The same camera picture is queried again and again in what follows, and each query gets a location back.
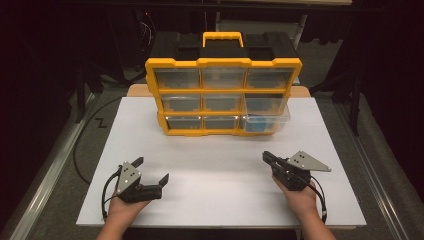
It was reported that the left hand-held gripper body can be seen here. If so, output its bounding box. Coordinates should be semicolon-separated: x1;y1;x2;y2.
114;161;164;204

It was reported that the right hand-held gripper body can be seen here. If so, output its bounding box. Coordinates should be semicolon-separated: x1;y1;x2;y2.
271;150;333;192

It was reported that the blue shiny packet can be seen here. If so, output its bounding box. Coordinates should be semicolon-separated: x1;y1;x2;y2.
247;114;268;133

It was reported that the clear plastic drawer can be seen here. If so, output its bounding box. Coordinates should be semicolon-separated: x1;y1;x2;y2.
239;93;292;133

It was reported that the yellow black drawer organizer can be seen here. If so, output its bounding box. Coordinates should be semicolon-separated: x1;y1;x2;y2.
144;31;304;137

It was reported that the person's right hand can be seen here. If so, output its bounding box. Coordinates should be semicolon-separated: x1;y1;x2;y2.
271;174;318;219

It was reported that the person's left hand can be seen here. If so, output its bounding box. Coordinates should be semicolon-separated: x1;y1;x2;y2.
107;192;152;225

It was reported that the black metal stand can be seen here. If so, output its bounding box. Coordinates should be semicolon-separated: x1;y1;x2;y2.
309;70;364;137
73;58;105;125

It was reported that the grid of transparent drawers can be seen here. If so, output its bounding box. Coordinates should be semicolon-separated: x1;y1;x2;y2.
153;67;296;131

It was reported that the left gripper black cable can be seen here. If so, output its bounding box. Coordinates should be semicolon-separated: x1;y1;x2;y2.
101;165;122;223

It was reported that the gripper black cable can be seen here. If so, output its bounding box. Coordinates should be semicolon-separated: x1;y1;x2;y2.
101;165;122;223
307;179;329;224

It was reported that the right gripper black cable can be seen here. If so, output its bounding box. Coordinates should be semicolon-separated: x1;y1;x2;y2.
307;179;329;224

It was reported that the long black floor cable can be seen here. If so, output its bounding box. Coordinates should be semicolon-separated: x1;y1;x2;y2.
72;95;125;185

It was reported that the metal floor rail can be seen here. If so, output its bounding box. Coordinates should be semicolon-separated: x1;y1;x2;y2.
0;92;98;240
334;101;409;240

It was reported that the bundle of thin wires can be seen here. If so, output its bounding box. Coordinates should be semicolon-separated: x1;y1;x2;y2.
137;10;158;53

